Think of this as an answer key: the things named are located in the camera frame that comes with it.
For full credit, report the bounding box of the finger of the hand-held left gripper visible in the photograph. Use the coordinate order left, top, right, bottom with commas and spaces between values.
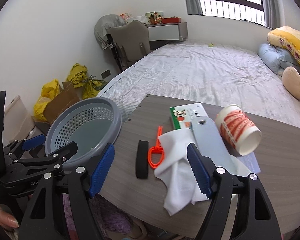
12, 142, 78, 178
4, 134, 47, 162

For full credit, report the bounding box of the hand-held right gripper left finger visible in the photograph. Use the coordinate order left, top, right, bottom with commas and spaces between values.
18, 144, 115, 240

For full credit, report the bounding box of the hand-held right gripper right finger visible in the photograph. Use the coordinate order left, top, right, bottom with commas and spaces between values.
187, 144, 282, 240

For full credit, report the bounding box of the white cloth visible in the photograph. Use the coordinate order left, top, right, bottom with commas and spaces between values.
154, 129, 210, 216

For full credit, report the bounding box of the grey perforated plastic basket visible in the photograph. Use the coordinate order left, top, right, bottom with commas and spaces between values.
44, 97, 122, 172

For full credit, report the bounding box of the lavender cardboard box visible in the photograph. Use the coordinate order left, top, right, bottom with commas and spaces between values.
190, 117, 261, 178

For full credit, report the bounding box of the green and white medicine box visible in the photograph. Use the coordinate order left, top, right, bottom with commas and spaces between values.
169, 103, 209, 131

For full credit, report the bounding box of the person's left hand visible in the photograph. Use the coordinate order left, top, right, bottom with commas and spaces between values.
0, 203, 20, 232

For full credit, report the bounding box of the white storage bin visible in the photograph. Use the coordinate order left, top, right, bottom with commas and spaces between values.
4, 95, 35, 143

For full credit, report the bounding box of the black band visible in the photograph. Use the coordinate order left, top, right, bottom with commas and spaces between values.
136, 140, 149, 180

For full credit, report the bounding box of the purple fuzzy mat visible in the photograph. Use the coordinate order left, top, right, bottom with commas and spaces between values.
62, 192, 140, 240

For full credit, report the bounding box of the brown cardboard box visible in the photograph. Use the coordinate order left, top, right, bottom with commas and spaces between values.
44, 81, 80, 125

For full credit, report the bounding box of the yellow plastic bag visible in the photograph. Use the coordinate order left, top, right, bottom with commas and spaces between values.
34, 79, 60, 122

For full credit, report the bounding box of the orange plastic clip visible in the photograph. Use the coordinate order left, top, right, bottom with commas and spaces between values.
147, 126, 165, 170

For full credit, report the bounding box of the orange patterned paper cup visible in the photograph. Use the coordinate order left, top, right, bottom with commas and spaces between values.
214, 104, 262, 156

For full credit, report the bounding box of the yellow bag with ribbon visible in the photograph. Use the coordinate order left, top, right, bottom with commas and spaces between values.
66, 63, 107, 100

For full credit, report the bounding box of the bed with white sheet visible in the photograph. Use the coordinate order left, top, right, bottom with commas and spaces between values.
96, 41, 300, 132

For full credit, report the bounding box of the grey chair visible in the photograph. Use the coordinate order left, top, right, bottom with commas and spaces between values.
108, 20, 152, 70

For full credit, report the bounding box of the grey cloth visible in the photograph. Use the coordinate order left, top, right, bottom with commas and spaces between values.
94, 14, 127, 50

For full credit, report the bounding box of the beige teddy bear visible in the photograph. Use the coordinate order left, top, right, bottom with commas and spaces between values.
282, 66, 300, 124

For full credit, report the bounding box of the light blue pillow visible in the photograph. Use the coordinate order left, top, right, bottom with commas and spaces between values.
258, 43, 300, 77

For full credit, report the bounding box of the grey and white desk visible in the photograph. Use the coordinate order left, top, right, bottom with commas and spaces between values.
145, 22, 188, 50

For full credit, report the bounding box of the yellow folded blanket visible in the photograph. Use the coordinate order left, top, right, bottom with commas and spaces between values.
267, 26, 300, 69

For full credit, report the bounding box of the printed tin box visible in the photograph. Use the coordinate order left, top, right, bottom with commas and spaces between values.
145, 11, 164, 25

